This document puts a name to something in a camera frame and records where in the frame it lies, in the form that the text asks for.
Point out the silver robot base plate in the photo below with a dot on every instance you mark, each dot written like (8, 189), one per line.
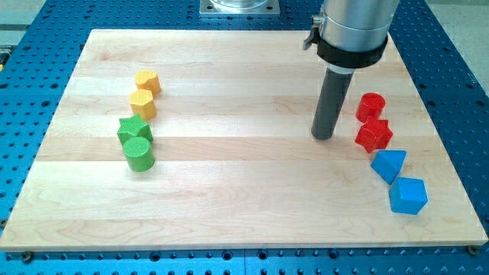
(239, 7)

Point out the wooden board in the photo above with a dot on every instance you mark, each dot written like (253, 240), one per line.
(235, 163)

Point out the red cylinder block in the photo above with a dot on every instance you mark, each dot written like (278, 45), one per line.
(371, 105)

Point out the yellow heart block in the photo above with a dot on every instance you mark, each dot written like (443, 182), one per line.
(147, 79)

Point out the blue cube block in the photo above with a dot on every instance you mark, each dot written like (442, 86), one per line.
(407, 195)

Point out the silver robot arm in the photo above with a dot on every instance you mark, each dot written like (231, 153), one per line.
(349, 35)

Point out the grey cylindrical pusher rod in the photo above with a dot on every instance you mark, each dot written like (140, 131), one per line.
(333, 92)

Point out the red star block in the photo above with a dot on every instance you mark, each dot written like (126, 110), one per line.
(374, 134)

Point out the blue triangle block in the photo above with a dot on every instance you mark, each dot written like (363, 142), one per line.
(388, 164)

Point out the green cylinder block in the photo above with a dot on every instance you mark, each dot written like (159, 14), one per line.
(139, 154)

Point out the yellow hexagon block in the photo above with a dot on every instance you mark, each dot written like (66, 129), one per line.
(142, 103)

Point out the green star block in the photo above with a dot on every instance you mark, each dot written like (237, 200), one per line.
(133, 127)

